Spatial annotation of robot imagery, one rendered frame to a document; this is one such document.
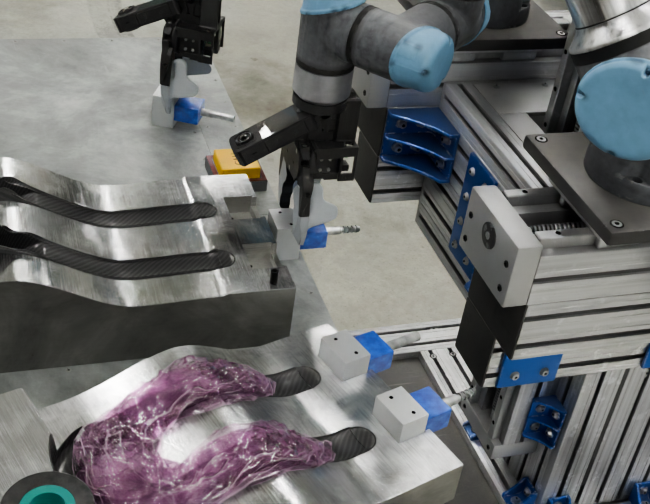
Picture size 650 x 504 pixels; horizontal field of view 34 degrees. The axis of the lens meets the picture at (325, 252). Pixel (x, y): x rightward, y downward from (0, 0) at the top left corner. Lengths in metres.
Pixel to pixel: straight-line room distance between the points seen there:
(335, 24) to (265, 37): 2.74
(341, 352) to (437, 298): 1.60
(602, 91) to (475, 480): 1.09
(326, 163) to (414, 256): 1.55
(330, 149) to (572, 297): 0.36
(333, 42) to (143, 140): 0.52
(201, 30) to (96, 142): 0.24
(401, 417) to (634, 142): 0.38
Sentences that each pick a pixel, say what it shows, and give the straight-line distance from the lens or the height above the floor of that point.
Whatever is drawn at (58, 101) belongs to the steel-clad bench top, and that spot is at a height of 0.80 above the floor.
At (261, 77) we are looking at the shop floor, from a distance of 3.75.
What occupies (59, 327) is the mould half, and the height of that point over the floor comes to 0.86.
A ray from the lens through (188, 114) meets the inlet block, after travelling 1.76.
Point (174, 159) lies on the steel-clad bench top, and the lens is 1.70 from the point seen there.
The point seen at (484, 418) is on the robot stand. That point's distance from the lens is 1.97.
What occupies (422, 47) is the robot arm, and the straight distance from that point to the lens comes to 1.27.
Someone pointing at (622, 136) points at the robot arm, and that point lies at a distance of 1.15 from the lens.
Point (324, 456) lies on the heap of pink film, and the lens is 1.13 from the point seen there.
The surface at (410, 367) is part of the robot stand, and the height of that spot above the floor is 0.21.
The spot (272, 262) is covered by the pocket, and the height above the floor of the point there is 0.87.
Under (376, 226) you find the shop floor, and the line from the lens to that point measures 3.04.
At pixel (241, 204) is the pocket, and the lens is 1.46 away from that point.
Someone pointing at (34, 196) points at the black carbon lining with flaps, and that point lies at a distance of 1.39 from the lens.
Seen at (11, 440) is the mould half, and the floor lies 0.91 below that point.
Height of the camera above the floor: 1.68
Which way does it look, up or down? 35 degrees down
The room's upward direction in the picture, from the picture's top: 9 degrees clockwise
